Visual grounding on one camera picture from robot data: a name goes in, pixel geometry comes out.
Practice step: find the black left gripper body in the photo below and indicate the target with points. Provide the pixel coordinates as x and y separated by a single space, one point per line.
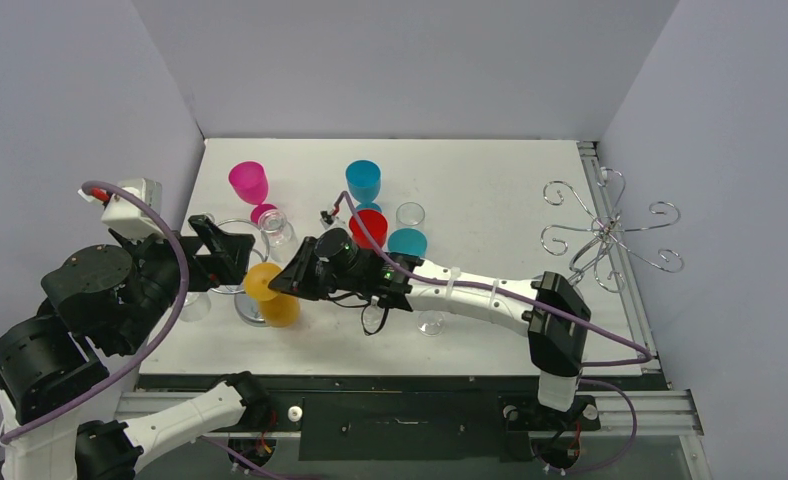
215 268

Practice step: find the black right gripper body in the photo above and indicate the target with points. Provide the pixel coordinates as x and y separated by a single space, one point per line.
307 273

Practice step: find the orange plastic wine glass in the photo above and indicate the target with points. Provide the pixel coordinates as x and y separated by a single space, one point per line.
278 310

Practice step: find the clear patterned wine glass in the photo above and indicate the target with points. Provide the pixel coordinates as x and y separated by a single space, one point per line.
373 319

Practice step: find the red plastic wine glass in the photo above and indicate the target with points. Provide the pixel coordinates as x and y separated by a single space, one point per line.
367 225

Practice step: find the teal wine glass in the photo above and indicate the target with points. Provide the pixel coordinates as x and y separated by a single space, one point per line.
408 241

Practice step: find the blue plastic wine glass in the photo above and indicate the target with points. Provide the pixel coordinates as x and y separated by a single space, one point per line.
364 183

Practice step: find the clear glass tumbler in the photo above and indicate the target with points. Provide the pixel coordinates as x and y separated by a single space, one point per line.
410 215

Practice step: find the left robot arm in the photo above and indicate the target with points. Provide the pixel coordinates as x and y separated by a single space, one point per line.
104 300

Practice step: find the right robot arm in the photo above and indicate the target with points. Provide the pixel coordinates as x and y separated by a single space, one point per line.
547 310

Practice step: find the clear glass on left rack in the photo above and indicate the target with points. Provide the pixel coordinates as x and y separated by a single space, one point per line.
281 236

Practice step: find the chrome left wine glass rack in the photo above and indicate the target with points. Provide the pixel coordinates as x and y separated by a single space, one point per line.
197 305

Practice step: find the chrome wine glass rack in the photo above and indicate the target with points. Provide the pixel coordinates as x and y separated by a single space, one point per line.
606 233
197 305

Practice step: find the pink plastic wine glass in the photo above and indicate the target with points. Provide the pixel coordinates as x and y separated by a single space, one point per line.
250 183

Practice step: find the chrome right wine glass rack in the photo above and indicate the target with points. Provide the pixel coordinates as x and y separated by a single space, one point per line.
606 233

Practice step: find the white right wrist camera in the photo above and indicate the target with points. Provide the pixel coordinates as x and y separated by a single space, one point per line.
329 217

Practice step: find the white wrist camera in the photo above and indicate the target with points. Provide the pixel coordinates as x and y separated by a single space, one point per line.
329 217
121 215

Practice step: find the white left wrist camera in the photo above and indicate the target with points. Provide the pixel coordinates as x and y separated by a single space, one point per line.
121 215

